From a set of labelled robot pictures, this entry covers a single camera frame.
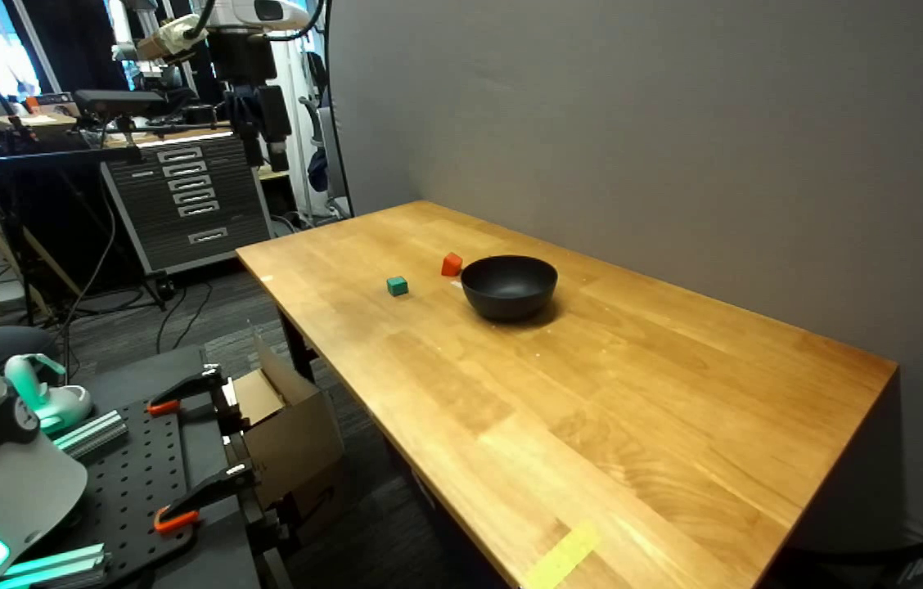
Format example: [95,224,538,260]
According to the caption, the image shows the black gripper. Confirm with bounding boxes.
[207,26,295,169]

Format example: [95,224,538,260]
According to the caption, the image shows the black bowl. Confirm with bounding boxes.
[459,251,559,323]

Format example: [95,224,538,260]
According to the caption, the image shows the black cabinet white labels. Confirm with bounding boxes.
[98,131,274,279]

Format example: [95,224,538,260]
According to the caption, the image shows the black side desk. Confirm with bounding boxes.
[0,134,161,331]

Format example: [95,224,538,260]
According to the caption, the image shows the cardboard box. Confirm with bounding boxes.
[223,346,346,517]

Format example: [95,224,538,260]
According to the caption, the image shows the operator dark trouser leg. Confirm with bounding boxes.
[0,320,66,372]

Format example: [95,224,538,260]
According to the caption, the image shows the mint green plastic tool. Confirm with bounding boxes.
[0,349,98,439]

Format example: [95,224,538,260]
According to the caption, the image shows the aluminium extrusion bar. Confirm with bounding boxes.
[0,540,112,589]
[47,407,131,457]

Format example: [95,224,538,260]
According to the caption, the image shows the black perforated breadboard plate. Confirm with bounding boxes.
[28,353,269,589]

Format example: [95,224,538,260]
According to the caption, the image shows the yellow tape strip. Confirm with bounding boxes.
[524,523,601,589]

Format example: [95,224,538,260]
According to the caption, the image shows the black clamp orange handle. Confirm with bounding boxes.
[147,463,257,540]
[142,362,232,422]

